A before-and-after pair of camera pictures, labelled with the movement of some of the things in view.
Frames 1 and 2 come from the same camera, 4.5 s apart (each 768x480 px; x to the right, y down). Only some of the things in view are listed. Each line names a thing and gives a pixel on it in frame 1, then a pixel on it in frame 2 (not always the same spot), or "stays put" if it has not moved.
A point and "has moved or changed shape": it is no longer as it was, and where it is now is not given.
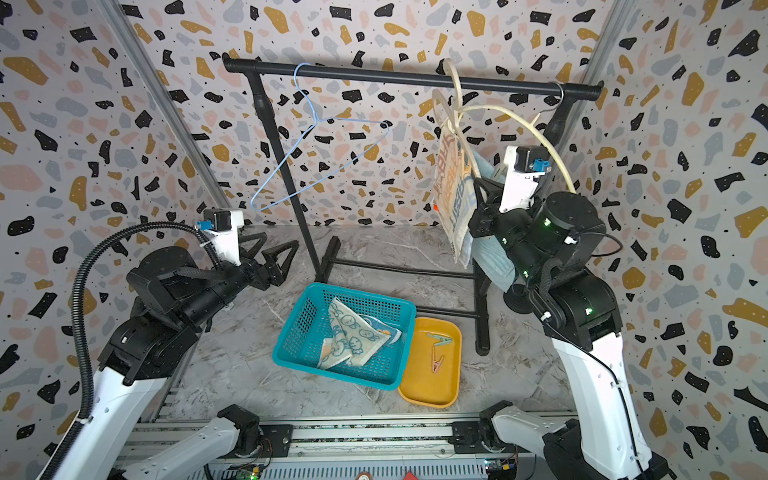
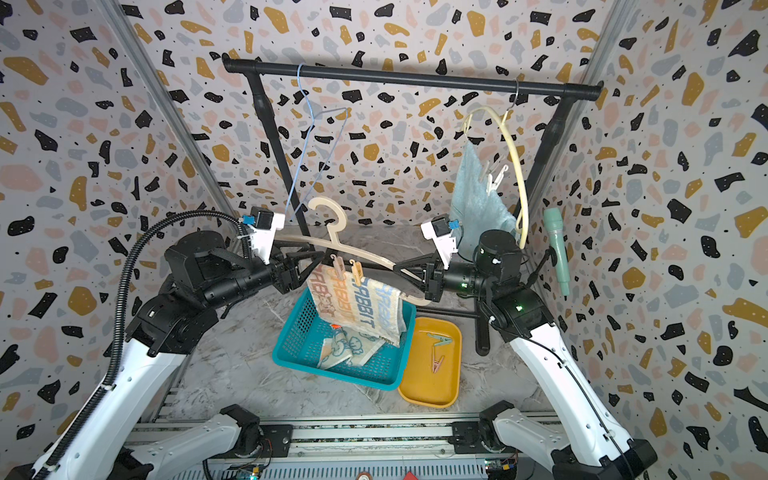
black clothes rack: (253, 64) stays put
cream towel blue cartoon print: (353, 337) stays put
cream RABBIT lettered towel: (454, 194) -> (369, 307)
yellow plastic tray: (436, 365) stays put
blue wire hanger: (302, 137) has moved or changed shape
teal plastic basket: (302, 336) stays put
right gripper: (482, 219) -> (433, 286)
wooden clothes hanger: (458, 114) -> (355, 249)
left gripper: (277, 272) -> (282, 264)
